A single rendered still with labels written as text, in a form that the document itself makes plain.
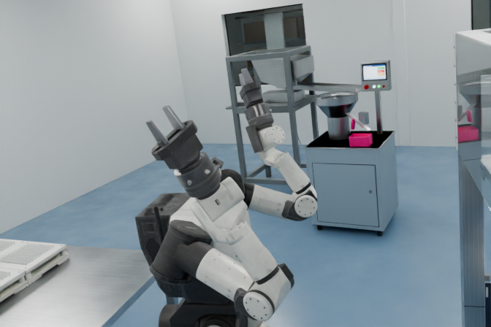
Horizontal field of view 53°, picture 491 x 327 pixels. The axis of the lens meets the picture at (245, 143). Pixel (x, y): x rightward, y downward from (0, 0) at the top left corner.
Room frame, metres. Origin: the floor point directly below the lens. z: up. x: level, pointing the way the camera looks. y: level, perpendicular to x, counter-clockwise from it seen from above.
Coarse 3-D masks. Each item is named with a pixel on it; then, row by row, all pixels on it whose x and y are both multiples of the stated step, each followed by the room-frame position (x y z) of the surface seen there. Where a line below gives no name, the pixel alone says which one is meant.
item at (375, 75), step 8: (360, 64) 4.11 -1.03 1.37; (368, 64) 4.07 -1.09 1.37; (376, 64) 4.04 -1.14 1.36; (384, 64) 4.00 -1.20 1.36; (368, 72) 4.07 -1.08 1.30; (376, 72) 4.04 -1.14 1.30; (384, 72) 4.01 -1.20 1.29; (368, 80) 4.08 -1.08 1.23; (376, 80) 4.05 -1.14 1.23; (384, 80) 4.01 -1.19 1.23; (368, 88) 4.08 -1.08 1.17; (376, 88) 4.05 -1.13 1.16; (384, 88) 4.01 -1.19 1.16; (376, 96) 4.09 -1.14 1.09; (376, 104) 4.09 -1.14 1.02; (376, 112) 4.09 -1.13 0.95; (376, 120) 4.10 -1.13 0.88
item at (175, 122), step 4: (164, 108) 1.09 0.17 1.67; (168, 108) 1.08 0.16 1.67; (164, 112) 1.10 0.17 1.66; (168, 112) 1.09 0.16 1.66; (172, 112) 1.08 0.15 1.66; (168, 116) 1.10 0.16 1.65; (172, 116) 1.08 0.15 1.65; (176, 116) 1.09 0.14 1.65; (172, 120) 1.09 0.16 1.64; (176, 120) 1.08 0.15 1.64; (172, 124) 1.10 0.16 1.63; (176, 124) 1.09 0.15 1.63; (180, 124) 1.09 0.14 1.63; (176, 128) 1.10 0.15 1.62; (180, 128) 1.09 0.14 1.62
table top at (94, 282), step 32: (96, 256) 2.13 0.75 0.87; (128, 256) 2.08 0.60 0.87; (32, 288) 1.89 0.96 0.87; (64, 288) 1.86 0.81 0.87; (96, 288) 1.82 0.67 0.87; (128, 288) 1.79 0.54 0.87; (0, 320) 1.67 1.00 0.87; (32, 320) 1.64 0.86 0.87; (64, 320) 1.61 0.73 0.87; (96, 320) 1.59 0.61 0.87
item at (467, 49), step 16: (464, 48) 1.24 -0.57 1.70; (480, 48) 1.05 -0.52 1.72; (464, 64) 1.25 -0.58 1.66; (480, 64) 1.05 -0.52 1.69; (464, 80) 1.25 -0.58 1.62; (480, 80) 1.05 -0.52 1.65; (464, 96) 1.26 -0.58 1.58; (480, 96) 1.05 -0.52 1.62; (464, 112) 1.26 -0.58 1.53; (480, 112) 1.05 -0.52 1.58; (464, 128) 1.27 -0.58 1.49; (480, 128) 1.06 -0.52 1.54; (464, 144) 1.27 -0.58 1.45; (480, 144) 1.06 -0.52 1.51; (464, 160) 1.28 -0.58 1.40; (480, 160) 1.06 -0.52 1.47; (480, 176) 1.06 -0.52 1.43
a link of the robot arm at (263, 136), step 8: (256, 120) 1.66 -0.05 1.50; (264, 120) 1.66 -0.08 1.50; (272, 120) 1.67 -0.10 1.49; (248, 128) 1.65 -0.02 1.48; (256, 128) 1.67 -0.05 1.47; (264, 128) 1.66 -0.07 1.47; (272, 128) 1.63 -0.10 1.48; (280, 128) 1.65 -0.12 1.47; (248, 136) 1.65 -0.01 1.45; (256, 136) 1.64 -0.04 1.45; (264, 136) 1.64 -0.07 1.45; (272, 136) 1.61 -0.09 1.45; (280, 136) 1.63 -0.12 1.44; (256, 144) 1.63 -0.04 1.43; (264, 144) 1.64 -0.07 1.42; (272, 144) 1.62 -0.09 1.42; (256, 152) 1.62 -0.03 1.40
